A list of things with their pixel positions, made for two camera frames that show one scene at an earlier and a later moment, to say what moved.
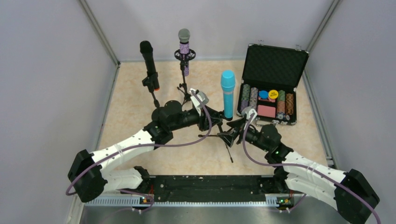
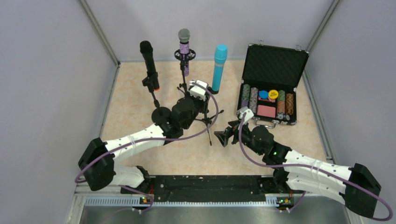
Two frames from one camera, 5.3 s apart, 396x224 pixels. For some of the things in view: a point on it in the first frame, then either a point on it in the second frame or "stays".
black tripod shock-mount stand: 183,57 stays
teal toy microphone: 228,81 -> 220,56
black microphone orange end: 146,48 stays
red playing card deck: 266,110 stays
